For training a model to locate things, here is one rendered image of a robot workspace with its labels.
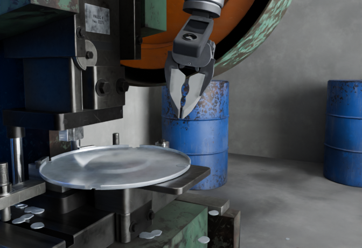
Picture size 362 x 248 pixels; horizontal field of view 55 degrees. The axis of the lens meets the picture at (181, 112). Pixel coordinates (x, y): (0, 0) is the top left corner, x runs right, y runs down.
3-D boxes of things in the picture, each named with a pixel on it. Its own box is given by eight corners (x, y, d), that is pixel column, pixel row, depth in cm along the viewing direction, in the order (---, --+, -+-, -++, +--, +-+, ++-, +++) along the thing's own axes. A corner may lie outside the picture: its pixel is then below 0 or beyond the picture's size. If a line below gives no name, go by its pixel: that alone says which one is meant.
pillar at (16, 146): (27, 184, 71) (23, 116, 70) (18, 187, 69) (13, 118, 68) (19, 183, 72) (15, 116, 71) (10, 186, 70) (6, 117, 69)
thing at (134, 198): (211, 231, 69) (212, 164, 68) (180, 266, 57) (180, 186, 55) (110, 208, 80) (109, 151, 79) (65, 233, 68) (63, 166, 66)
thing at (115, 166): (6, 187, 56) (5, 183, 56) (76, 146, 85) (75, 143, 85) (183, 193, 54) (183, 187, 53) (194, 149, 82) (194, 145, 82)
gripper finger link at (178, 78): (183, 116, 70) (192, 71, 69) (179, 118, 64) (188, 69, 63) (168, 113, 70) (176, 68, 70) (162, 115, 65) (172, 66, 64)
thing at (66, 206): (126, 183, 81) (126, 170, 81) (62, 214, 63) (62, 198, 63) (75, 174, 88) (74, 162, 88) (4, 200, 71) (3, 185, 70)
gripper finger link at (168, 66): (186, 93, 65) (195, 47, 65) (185, 93, 64) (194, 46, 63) (162, 88, 66) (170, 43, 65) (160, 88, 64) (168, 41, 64)
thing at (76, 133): (86, 137, 75) (86, 121, 75) (70, 142, 71) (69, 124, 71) (75, 136, 77) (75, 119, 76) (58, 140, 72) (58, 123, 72)
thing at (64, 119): (126, 128, 80) (125, 104, 79) (60, 145, 62) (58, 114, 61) (72, 123, 87) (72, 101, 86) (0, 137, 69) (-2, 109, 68)
